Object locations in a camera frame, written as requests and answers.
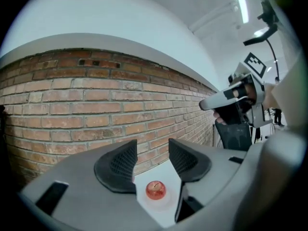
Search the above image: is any black camera bracket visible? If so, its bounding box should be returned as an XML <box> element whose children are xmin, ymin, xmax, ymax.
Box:
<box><xmin>243</xmin><ymin>0</ymin><xmax>281</xmax><ymax>82</ymax></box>

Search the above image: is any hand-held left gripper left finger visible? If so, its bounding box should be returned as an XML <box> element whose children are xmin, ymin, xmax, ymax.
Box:
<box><xmin>18</xmin><ymin>139</ymin><xmax>167</xmax><ymax>231</ymax></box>

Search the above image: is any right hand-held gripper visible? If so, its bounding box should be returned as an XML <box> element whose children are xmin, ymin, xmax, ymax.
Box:
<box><xmin>199</xmin><ymin>52</ymin><xmax>268</xmax><ymax>128</ymax></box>

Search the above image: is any ceiling light strip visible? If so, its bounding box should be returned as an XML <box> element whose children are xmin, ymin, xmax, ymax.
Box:
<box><xmin>231</xmin><ymin>0</ymin><xmax>250</xmax><ymax>25</ymax></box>

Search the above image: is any person's right hand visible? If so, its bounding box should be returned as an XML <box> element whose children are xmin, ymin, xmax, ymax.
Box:
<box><xmin>241</xmin><ymin>84</ymin><xmax>257</xmax><ymax>103</ymax></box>

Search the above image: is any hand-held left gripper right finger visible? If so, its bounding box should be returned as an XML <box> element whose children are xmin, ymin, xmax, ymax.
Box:
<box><xmin>168</xmin><ymin>138</ymin><xmax>249</xmax><ymax>224</ymax></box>

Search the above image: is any black mesh office chair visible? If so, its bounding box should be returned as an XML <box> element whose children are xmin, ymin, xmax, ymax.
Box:
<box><xmin>214</xmin><ymin>118</ymin><xmax>253</xmax><ymax>152</ymax></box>

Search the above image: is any red apple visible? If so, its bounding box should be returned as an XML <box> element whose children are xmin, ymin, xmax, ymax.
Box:
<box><xmin>145</xmin><ymin>180</ymin><xmax>167</xmax><ymax>200</ymax></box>

